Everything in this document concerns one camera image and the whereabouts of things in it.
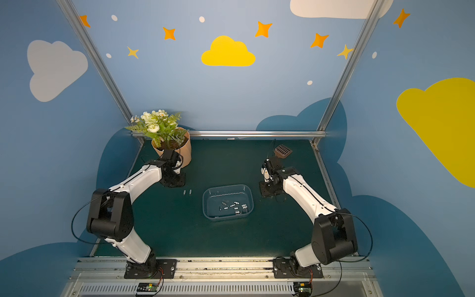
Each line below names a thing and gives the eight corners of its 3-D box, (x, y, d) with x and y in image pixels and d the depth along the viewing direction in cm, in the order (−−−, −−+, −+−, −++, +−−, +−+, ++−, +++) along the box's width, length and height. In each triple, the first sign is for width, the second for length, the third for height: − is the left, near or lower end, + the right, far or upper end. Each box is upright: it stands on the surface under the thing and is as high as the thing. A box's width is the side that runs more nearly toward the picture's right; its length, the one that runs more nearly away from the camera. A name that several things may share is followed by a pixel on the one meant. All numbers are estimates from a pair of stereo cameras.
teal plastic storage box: (201, 221, 89) (199, 216, 84) (206, 190, 100) (204, 184, 95) (253, 221, 89) (254, 216, 84) (251, 190, 100) (252, 184, 95)
